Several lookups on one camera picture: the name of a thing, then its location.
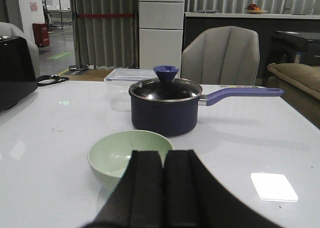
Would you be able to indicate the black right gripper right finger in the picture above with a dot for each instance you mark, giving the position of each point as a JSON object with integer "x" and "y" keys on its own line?
{"x": 194, "y": 198}

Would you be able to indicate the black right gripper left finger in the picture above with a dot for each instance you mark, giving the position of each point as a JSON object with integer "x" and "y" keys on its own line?
{"x": 137, "y": 200}

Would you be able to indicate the green bowl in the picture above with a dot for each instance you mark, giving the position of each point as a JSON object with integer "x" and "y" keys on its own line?
{"x": 108, "y": 158}

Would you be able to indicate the dark blue saucepan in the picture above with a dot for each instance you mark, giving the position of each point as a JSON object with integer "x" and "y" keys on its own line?
{"x": 175, "y": 118}

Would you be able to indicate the glass lid with blue knob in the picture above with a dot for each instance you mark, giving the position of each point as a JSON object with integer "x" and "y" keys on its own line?
{"x": 165, "y": 87}

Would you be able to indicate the clear plastic food container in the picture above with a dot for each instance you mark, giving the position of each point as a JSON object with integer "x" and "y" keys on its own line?
{"x": 124, "y": 77}

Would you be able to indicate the beige upholstered chair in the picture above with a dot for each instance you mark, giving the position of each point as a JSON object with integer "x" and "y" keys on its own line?
{"x": 227, "y": 55}

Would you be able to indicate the tan cushion sofa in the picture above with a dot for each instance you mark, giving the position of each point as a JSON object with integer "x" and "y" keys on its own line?
{"x": 301, "y": 85}

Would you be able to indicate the black chrome toaster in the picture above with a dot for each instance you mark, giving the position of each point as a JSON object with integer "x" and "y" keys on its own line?
{"x": 17, "y": 74}

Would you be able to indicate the dark counter with white top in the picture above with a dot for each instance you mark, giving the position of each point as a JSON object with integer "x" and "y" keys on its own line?
{"x": 264, "y": 24}

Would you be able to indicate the white cabinet column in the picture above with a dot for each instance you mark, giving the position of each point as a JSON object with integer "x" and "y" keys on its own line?
{"x": 160, "y": 32}

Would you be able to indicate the fruit plate on counter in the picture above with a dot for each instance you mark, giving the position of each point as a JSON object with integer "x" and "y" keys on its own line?
{"x": 255, "y": 9}

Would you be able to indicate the red box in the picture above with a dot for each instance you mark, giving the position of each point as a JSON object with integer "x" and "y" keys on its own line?
{"x": 41, "y": 35}

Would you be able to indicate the stanchion post with red belt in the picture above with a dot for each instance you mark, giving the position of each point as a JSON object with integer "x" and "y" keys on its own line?
{"x": 106, "y": 40}

